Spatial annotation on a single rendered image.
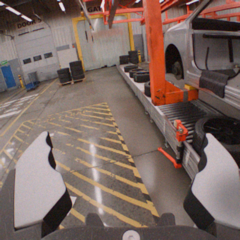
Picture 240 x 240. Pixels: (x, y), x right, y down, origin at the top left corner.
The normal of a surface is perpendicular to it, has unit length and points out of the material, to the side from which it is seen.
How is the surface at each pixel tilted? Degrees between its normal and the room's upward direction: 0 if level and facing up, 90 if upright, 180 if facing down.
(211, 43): 87
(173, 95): 90
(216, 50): 87
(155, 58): 90
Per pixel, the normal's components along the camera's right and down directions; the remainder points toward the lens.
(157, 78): 0.10, 0.45
